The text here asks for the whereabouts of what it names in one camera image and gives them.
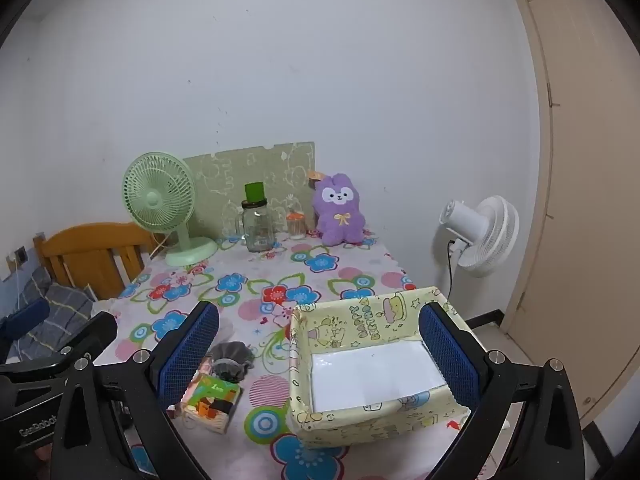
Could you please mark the glass mason jar mug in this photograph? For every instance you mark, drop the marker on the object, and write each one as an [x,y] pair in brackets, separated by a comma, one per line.
[257,230]

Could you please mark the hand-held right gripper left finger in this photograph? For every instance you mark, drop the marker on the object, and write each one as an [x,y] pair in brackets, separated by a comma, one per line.
[190,355]

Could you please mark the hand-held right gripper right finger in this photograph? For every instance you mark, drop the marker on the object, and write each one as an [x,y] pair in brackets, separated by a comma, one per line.
[450,355]

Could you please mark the green patterned board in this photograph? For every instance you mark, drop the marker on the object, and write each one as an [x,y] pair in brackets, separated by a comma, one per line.
[270,165]

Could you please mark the beige door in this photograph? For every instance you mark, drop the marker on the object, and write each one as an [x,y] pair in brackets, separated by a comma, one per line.
[590,160]

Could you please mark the yellow printed fabric box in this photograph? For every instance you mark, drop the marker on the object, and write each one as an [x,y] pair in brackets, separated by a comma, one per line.
[350,330]

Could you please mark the white floor fan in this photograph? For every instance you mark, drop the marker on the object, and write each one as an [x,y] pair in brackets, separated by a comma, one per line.
[487,235]

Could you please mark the floral tablecloth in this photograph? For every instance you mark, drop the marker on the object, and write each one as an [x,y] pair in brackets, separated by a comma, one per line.
[320,285]

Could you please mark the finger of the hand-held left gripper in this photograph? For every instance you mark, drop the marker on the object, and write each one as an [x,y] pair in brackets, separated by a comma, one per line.
[25,322]
[95,335]

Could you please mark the green desk fan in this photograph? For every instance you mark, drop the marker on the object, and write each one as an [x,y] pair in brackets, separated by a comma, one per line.
[157,195]

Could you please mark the purple plush toy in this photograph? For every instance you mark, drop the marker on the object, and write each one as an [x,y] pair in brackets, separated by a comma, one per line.
[340,210]

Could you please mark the small jar with orange lid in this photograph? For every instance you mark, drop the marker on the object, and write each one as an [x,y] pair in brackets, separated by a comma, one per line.
[296,226]

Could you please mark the pink printed tissue pack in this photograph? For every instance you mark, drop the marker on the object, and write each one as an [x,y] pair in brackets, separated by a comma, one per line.
[215,400]

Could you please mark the wooden bed headboard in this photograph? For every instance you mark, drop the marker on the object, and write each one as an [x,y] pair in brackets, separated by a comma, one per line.
[85,255]

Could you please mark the grey plaid pillow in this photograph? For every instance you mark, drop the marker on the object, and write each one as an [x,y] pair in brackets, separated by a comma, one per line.
[60,305]

